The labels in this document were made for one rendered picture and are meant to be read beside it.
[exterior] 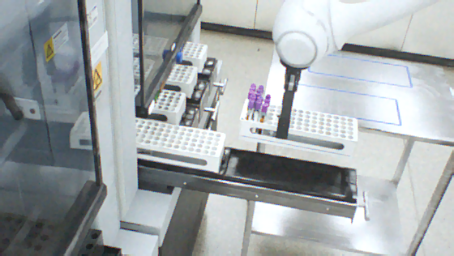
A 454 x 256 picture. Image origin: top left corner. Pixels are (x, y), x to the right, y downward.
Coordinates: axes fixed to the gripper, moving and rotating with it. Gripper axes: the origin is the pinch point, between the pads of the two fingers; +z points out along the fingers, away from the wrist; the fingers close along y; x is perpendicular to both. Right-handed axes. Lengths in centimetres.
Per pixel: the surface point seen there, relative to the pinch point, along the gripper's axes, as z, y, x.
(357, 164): 92, 101, -42
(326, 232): 63, 23, -23
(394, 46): 81, 221, -66
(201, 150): 4.9, -12.5, 18.8
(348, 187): 9.6, -10.7, -18.5
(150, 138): 6.0, -10.5, 32.6
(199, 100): 9.8, 15.7, 25.9
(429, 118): 9, 27, -43
